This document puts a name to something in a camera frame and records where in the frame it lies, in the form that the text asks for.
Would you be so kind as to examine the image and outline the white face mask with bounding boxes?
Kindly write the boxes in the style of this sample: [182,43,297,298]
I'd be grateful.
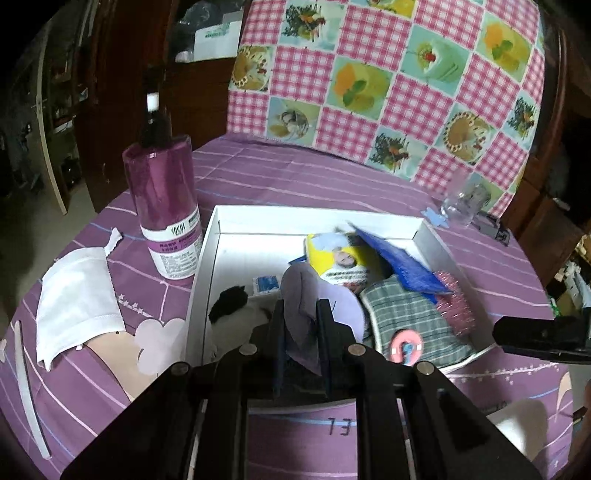
[36,246,124,371]

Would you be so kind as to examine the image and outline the large blue packet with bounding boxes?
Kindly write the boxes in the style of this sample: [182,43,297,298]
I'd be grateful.
[345,223,454,297]

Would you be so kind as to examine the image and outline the purple pump bottle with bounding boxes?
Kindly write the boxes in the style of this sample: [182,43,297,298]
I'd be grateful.
[121,69,205,280]

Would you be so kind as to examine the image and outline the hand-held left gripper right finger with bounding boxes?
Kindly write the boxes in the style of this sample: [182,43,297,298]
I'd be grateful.
[316,299,542,480]

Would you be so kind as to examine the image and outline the brown cardboard box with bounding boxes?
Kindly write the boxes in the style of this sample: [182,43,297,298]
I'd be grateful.
[549,231,591,320]

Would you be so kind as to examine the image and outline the green plaid cloth pouch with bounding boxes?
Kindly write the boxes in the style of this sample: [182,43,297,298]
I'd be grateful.
[359,276,477,371]

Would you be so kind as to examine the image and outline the white carton with label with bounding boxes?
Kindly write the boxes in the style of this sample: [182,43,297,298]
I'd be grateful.
[193,17,244,62]

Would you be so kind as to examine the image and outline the black plastic device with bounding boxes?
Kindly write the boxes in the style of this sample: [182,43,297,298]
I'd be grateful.
[475,211,512,246]

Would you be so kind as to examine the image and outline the pink checkered printed cloth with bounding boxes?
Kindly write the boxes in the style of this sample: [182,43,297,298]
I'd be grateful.
[225,0,546,219]

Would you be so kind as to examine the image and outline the toothpaste tube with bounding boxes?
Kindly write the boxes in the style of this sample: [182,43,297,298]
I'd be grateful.
[252,275,283,297]

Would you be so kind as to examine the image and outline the white paper strip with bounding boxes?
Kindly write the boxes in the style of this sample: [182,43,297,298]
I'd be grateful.
[13,320,52,460]

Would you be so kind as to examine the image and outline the dark wooden cabinet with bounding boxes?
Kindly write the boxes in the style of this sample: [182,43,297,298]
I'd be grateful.
[74,0,252,214]
[501,0,591,289]

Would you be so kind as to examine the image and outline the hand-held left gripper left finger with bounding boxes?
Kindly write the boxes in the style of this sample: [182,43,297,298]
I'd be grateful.
[60,299,289,480]

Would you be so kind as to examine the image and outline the white toilet paper roll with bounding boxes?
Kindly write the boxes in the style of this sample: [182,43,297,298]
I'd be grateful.
[487,398,561,463]

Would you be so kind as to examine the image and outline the pale wooden board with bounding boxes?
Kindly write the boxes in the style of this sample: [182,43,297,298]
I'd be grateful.
[33,18,69,216]

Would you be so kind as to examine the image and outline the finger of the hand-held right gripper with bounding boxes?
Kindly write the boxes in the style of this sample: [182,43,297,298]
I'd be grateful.
[492,315,591,364]

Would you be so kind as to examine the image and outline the white shallow cardboard box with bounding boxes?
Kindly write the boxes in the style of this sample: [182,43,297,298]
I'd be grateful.
[185,204,498,408]

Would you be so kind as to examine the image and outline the white plush dog toy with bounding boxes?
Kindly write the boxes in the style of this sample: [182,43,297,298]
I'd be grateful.
[207,284,279,363]

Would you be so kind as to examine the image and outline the yellow tissue pack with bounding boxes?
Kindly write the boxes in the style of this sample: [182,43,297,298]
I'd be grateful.
[302,230,385,292]

